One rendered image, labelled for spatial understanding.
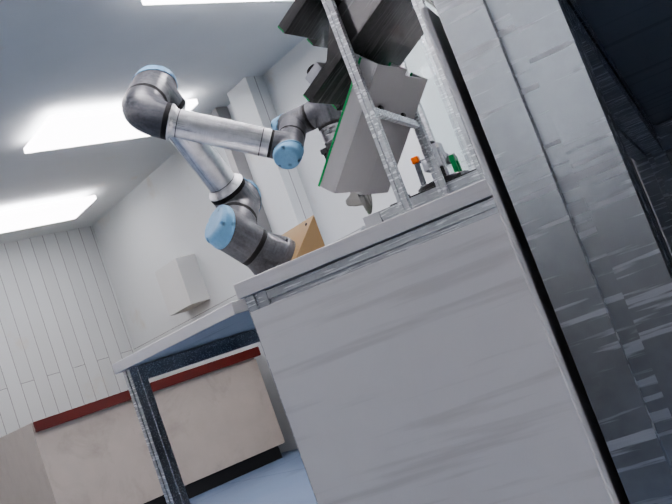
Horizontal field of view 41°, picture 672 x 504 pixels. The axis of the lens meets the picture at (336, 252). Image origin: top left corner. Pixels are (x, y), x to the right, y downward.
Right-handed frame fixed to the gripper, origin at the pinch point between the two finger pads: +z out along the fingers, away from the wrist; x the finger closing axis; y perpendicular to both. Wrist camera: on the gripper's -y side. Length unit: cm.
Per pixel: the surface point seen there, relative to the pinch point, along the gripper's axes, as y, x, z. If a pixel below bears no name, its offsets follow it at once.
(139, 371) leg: 75, 16, 19
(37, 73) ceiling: 250, -224, -193
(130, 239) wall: 452, -561, -151
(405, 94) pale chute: -28.0, 32.7, -15.6
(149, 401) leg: 75, 16, 27
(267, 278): -3, 77, 15
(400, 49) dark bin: -29.8, 29.6, -26.2
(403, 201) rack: -25, 55, 9
